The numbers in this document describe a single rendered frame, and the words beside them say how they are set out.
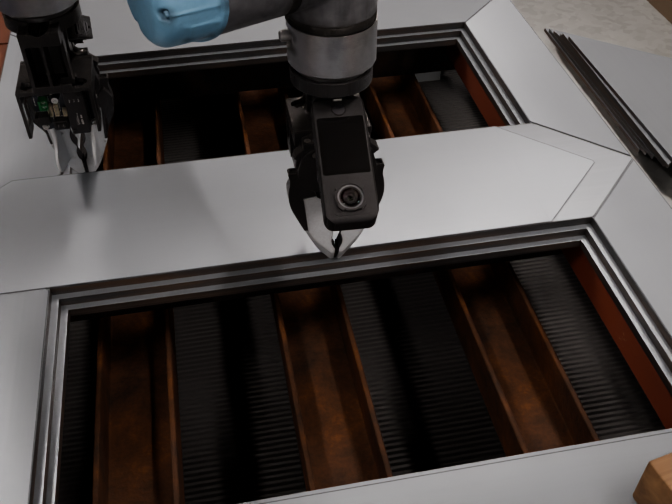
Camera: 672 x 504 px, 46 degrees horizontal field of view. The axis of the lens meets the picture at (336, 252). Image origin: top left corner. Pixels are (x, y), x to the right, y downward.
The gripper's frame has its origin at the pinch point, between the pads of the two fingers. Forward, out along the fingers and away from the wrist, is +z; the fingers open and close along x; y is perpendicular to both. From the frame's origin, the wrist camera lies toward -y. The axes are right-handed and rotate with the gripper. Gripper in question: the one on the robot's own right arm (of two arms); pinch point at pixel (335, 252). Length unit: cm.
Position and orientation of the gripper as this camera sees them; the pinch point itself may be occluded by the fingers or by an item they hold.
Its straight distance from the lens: 79.5
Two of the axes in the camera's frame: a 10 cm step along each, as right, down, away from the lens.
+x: -9.8, 1.3, -1.4
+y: -1.9, -6.7, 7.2
